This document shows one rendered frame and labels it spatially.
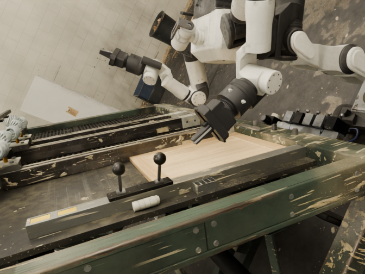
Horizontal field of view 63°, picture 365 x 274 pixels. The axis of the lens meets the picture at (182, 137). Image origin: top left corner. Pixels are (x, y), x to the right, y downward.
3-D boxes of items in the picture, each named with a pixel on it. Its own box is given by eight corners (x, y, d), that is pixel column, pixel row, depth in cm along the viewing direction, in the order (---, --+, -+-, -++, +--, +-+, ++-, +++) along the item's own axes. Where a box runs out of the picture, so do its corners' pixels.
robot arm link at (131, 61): (118, 42, 144) (142, 51, 146) (113, 60, 149) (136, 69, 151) (111, 51, 133) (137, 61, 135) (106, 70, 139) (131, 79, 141)
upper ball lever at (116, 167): (128, 198, 89) (126, 167, 80) (116, 201, 88) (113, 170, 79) (125, 188, 92) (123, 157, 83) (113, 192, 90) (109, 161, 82)
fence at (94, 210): (306, 156, 112) (306, 146, 111) (29, 240, 79) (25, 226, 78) (296, 154, 116) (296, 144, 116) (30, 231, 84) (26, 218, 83)
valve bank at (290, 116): (378, 129, 125) (344, 105, 115) (364, 160, 125) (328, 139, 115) (293, 116, 170) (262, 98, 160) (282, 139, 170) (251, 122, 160)
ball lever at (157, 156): (166, 187, 93) (168, 156, 85) (155, 190, 92) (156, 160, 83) (162, 178, 96) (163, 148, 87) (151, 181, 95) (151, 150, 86)
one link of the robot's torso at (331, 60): (338, 50, 160) (270, 27, 141) (370, 47, 144) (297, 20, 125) (332, 79, 162) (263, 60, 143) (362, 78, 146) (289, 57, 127)
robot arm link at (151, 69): (137, 64, 149) (158, 72, 151) (131, 80, 143) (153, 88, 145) (142, 48, 139) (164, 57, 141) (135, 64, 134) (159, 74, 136)
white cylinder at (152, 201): (134, 213, 86) (161, 205, 88) (133, 204, 85) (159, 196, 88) (132, 209, 88) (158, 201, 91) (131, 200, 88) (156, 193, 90)
